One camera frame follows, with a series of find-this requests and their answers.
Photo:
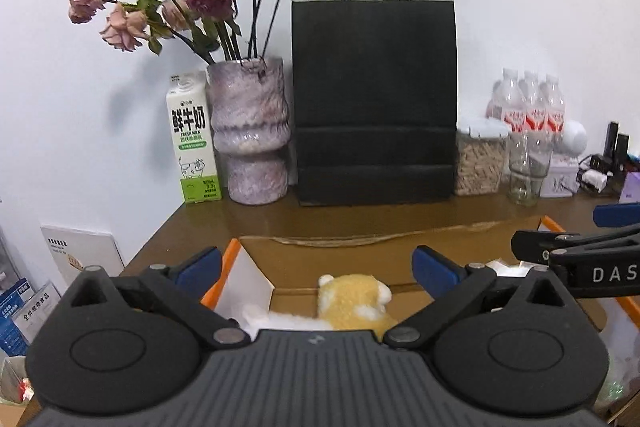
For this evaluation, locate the black lipstick tube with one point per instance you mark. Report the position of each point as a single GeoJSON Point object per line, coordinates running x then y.
{"type": "Point", "coordinates": [613, 139]}
{"type": "Point", "coordinates": [623, 149]}

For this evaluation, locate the blue medicine box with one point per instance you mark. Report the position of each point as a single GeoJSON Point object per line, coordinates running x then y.
{"type": "Point", "coordinates": [12, 317]}

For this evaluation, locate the white label packet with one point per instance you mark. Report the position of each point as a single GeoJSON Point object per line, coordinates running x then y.
{"type": "Point", "coordinates": [40, 312]}

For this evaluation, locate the purple mottled vase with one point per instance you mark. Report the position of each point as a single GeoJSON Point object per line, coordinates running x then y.
{"type": "Point", "coordinates": [250, 132]}

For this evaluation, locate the yellow white plush toy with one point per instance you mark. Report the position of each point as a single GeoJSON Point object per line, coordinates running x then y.
{"type": "Point", "coordinates": [350, 302]}

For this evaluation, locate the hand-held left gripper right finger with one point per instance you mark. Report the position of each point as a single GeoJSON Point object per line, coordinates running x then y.
{"type": "Point", "coordinates": [435, 274]}

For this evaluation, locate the wooden desk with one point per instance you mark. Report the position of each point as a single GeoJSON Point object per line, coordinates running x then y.
{"type": "Point", "coordinates": [200, 222]}

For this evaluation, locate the purple box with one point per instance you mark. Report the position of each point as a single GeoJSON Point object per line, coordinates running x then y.
{"type": "Point", "coordinates": [631, 189]}

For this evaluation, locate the red printed cardboard box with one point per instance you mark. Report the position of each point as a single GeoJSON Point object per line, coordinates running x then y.
{"type": "Point", "coordinates": [350, 257]}

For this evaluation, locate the clear drinking glass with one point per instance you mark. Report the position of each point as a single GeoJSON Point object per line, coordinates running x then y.
{"type": "Point", "coordinates": [525, 187]}

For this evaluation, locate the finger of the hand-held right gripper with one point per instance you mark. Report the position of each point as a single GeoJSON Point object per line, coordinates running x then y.
{"type": "Point", "coordinates": [617, 214]}
{"type": "Point", "coordinates": [532, 244]}

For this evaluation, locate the clear jar of wooden pegs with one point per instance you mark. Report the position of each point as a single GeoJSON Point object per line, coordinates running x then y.
{"type": "Point", "coordinates": [480, 167]}

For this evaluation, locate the clear iridescent plastic wrap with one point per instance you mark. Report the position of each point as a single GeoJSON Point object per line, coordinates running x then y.
{"type": "Point", "coordinates": [619, 389]}

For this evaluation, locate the white green milk carton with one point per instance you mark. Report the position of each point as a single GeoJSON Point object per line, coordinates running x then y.
{"type": "Point", "coordinates": [192, 147]}

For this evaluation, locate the black paper bag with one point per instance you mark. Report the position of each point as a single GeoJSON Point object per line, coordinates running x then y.
{"type": "Point", "coordinates": [375, 107]}

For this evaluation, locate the white flat carton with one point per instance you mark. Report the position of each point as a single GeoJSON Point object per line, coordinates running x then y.
{"type": "Point", "coordinates": [85, 252]}

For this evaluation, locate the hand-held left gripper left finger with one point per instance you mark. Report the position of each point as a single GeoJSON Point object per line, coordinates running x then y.
{"type": "Point", "coordinates": [200, 267]}

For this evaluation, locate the white tissue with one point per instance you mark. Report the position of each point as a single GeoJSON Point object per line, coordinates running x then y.
{"type": "Point", "coordinates": [500, 268]}

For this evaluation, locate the pink label water bottle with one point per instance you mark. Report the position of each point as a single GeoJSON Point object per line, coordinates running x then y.
{"type": "Point", "coordinates": [532, 107]}
{"type": "Point", "coordinates": [505, 102]}
{"type": "Point", "coordinates": [554, 107]}

